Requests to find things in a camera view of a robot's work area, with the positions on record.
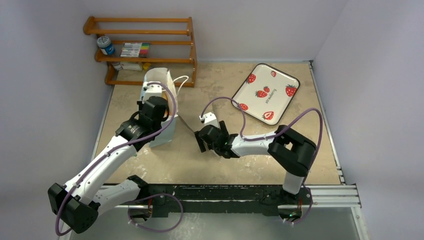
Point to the wooden shelf rack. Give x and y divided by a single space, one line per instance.
92 27

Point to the coloured marker pen box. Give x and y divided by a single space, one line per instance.
135 49

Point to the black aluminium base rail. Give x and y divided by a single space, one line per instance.
267 200

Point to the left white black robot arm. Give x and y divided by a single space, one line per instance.
80 201

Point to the yellow small block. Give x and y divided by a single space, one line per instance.
146 66

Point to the white blue paper bag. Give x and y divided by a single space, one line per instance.
162 75

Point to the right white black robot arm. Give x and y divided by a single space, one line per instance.
290 149

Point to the metal tongs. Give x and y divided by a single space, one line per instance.
186 124

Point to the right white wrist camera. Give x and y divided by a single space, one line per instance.
209 119

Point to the small white box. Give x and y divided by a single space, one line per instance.
133 66

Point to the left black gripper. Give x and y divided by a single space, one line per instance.
141 106

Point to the fake round bread bun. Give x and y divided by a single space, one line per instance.
167 109

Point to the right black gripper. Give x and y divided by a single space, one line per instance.
203 138

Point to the strawberry pattern tray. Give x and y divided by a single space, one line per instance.
266 93

